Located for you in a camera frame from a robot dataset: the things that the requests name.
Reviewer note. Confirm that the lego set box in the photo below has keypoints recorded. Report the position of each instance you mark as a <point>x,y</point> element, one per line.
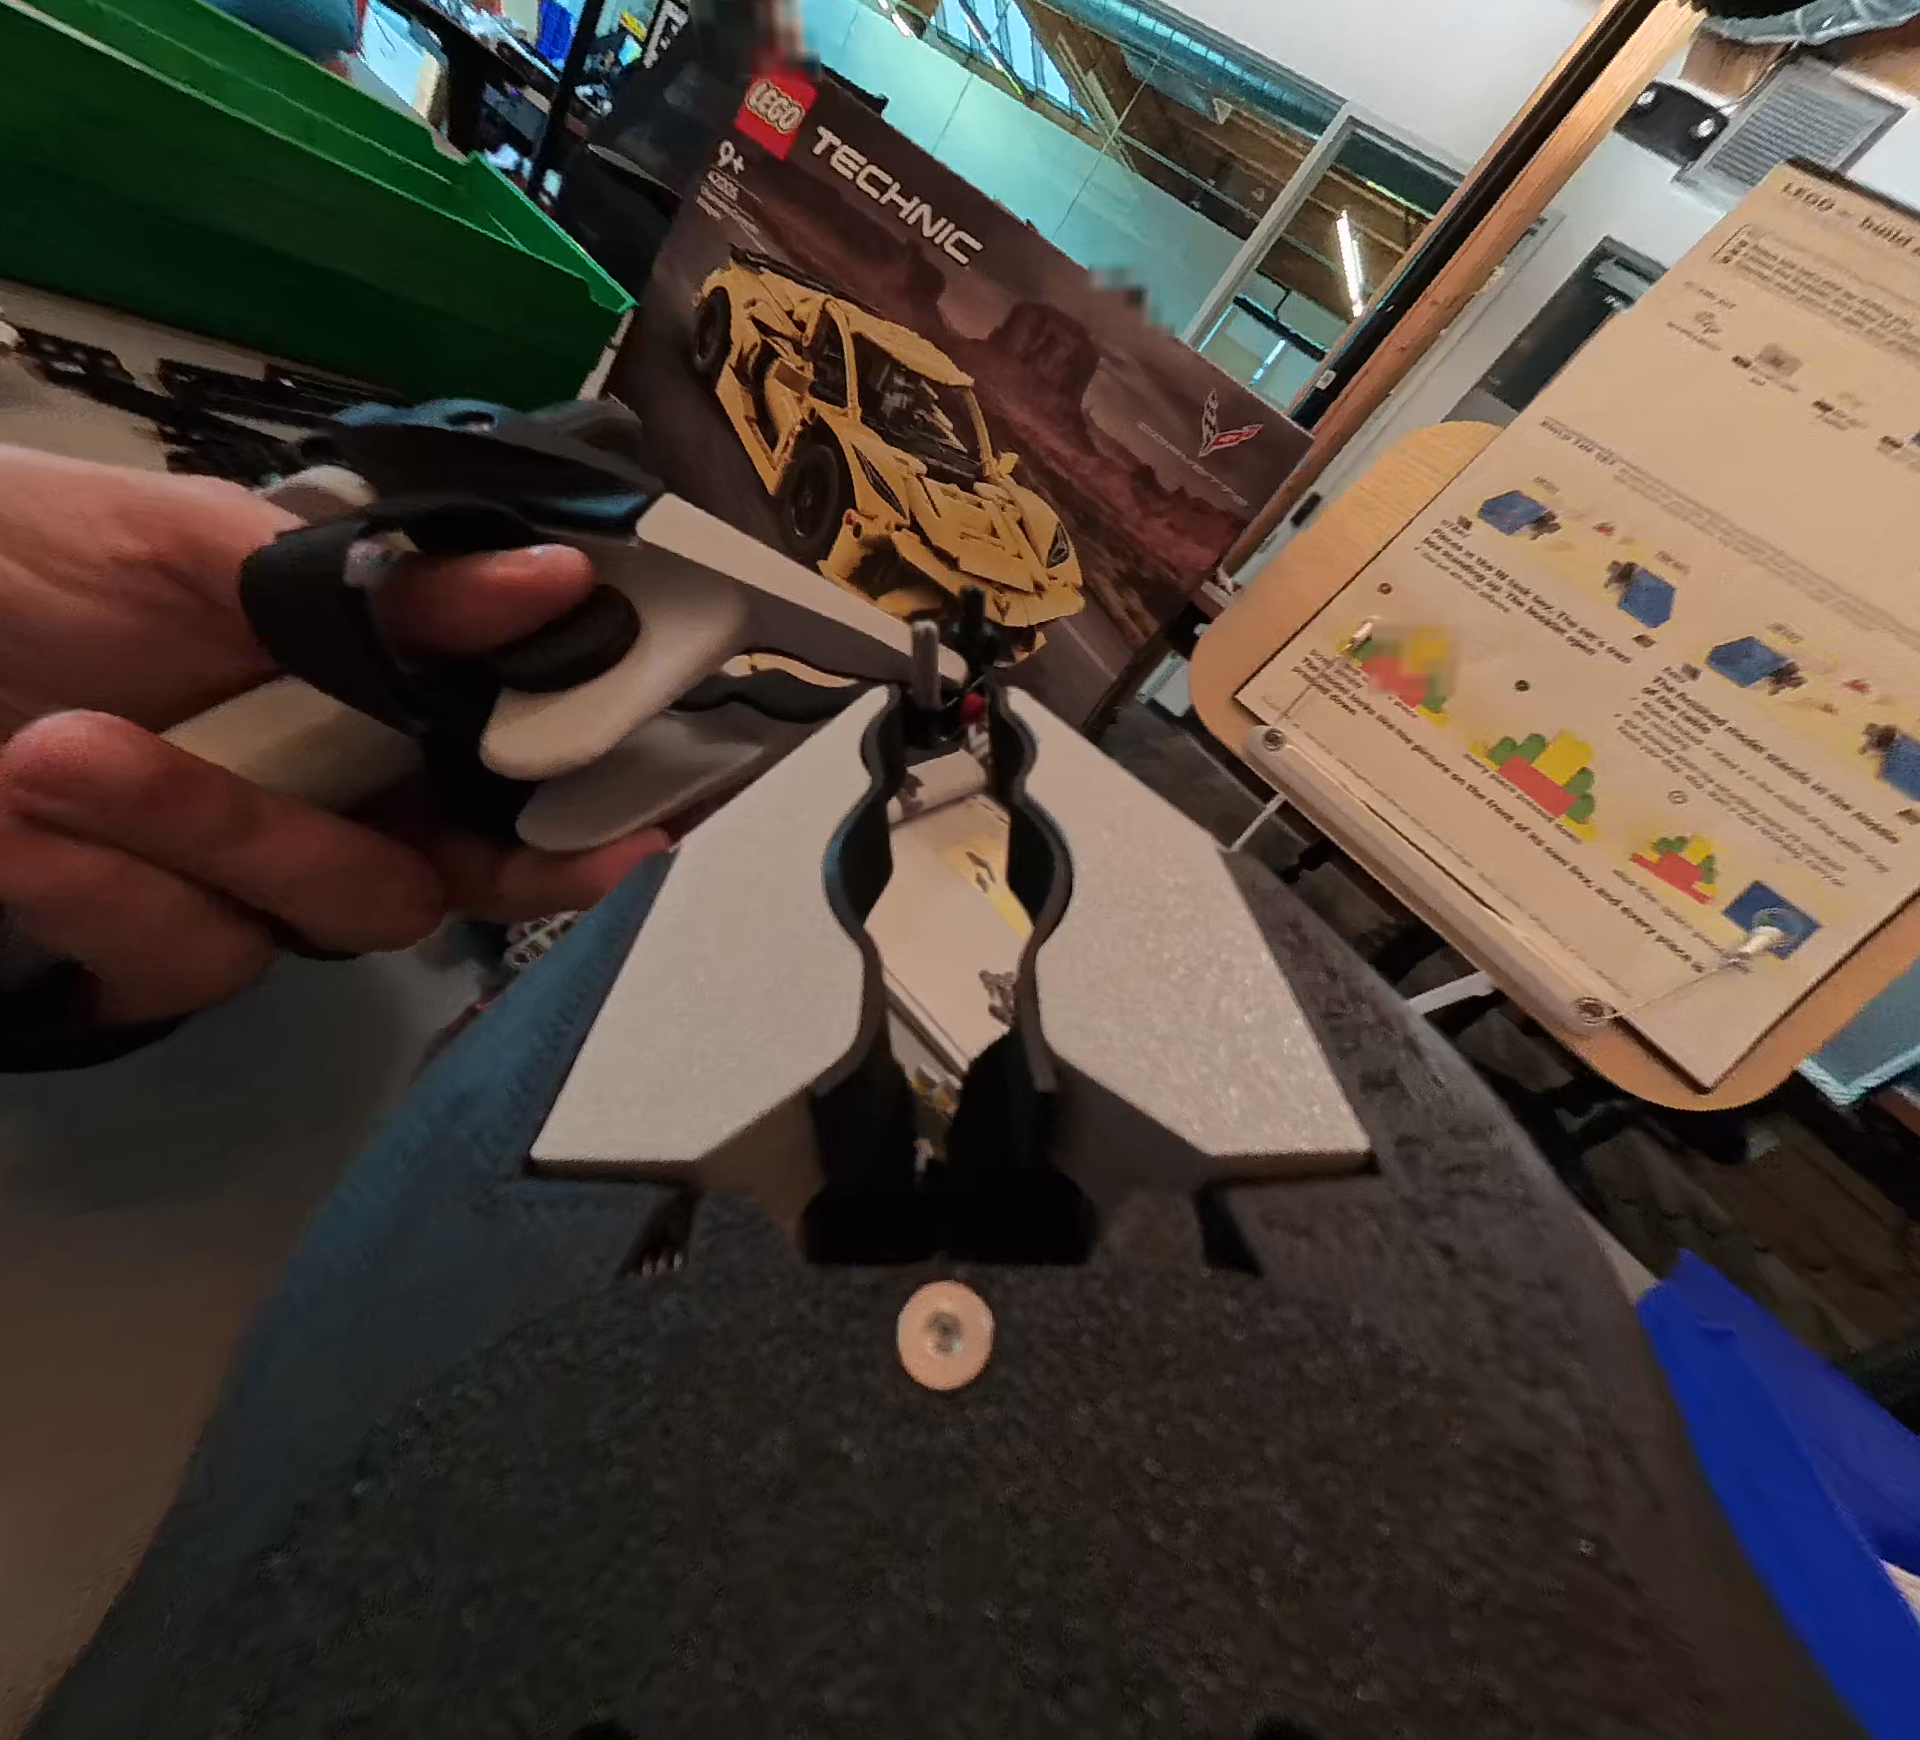
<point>974,315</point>

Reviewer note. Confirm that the lego instruction booklet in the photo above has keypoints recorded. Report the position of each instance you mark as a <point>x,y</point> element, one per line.
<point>944,960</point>

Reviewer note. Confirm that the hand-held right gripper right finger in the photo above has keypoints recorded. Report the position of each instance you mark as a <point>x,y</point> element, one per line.
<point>1200,1020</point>

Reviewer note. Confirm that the person's left hand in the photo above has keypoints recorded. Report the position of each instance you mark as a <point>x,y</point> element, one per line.
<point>121,570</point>

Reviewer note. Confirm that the black lego beam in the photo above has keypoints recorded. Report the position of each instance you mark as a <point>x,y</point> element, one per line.
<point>224,399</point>

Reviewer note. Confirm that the green plastic bin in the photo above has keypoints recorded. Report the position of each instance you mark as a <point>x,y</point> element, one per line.
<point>270,225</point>

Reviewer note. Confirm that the white wall vent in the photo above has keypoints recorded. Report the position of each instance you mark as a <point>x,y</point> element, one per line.
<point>1792,129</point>

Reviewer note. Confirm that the blue plastic bin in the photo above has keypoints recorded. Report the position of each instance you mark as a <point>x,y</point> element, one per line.
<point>1785,1470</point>

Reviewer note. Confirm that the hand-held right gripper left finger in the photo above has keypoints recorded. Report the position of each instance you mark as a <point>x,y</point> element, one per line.
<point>691,1020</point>

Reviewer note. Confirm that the black lego connector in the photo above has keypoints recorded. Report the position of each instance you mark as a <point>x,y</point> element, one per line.
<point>944,705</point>

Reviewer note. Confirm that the wooden clipboard board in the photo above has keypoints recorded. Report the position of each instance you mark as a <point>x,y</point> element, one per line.
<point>1305,540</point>

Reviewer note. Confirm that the brown wooden post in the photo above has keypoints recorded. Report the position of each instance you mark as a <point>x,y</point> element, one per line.
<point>1440,315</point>

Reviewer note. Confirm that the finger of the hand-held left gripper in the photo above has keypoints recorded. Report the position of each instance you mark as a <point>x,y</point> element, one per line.
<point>781,601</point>
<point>675,780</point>

